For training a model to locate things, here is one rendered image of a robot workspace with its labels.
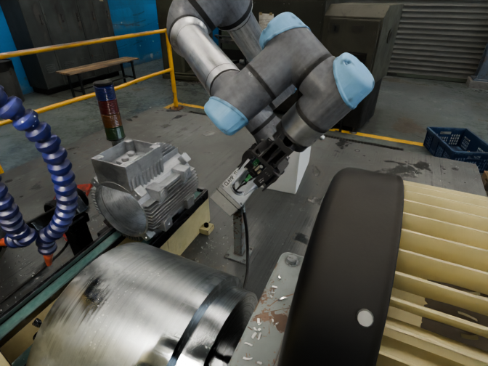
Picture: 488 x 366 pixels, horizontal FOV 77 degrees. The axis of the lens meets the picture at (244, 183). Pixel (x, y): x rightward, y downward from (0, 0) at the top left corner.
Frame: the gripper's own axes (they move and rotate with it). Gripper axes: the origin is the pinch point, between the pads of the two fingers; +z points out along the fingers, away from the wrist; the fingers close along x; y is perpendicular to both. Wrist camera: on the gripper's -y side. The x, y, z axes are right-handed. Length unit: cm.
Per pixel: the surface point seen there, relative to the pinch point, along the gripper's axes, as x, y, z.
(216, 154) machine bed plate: -16, -59, 47
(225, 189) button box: -2.0, 2.9, 1.7
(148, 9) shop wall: -406, -586, 306
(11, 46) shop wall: -390, -262, 341
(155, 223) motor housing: -8.3, 12.1, 16.4
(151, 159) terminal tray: -19.3, 5.4, 8.8
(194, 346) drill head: 6.3, 40.0, -13.8
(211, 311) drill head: 5.9, 35.9, -13.7
